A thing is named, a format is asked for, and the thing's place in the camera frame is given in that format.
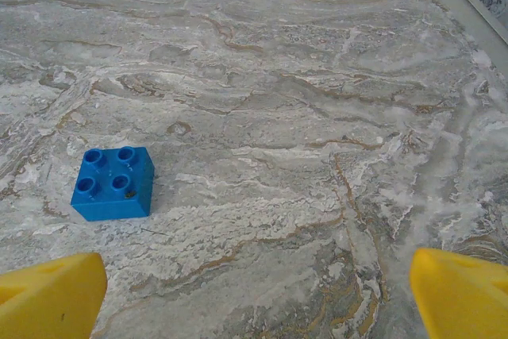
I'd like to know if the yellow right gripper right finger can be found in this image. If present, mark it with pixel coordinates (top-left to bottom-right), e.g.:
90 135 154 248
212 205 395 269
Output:
410 248 508 339

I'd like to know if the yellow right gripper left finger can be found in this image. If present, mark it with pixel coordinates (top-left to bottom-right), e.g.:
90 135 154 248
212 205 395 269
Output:
0 252 109 339

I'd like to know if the blue toy brick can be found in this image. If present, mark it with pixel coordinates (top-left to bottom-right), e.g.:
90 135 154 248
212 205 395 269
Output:
70 145 155 222

